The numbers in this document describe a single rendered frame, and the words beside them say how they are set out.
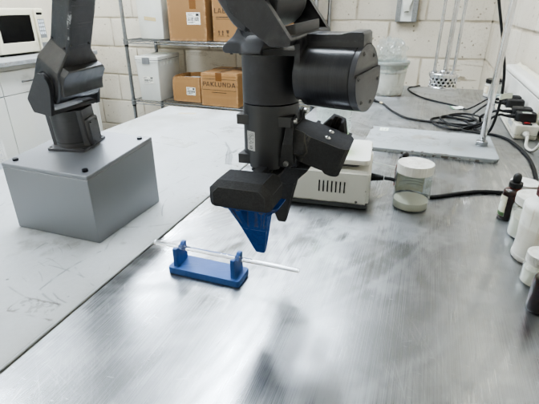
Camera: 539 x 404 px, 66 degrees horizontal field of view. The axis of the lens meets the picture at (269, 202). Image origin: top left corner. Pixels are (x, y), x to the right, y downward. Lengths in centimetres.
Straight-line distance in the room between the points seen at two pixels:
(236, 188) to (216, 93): 270
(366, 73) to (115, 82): 376
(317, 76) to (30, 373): 38
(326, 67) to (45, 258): 46
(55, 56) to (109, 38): 338
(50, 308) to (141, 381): 17
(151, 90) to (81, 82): 268
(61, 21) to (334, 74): 39
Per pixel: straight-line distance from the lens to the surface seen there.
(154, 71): 329
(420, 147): 107
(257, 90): 41
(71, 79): 65
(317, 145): 41
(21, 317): 56
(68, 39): 64
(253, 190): 37
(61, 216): 69
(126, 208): 69
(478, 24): 312
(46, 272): 62
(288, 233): 64
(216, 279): 53
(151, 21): 336
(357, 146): 77
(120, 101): 408
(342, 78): 37
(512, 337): 53
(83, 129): 71
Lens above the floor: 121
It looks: 25 degrees down
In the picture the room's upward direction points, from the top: straight up
